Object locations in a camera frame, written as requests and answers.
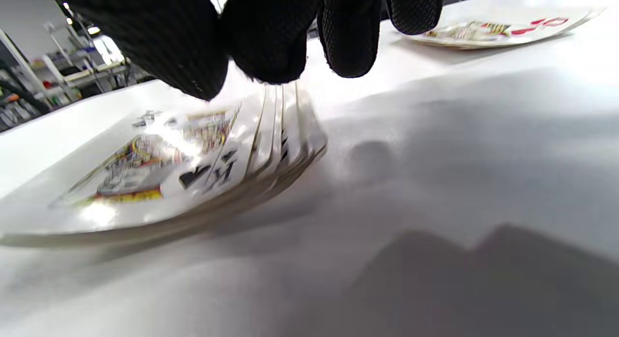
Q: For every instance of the person's right hand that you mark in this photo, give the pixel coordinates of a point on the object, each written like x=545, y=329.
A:
x=193, y=32

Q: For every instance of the pile of spade playing cards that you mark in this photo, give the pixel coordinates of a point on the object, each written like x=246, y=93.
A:
x=154, y=182

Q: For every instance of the queen of hearts playing card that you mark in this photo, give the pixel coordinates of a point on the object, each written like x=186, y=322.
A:
x=488, y=32

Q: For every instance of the white metal shelf rack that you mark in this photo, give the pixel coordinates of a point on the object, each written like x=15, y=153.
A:
x=77, y=71

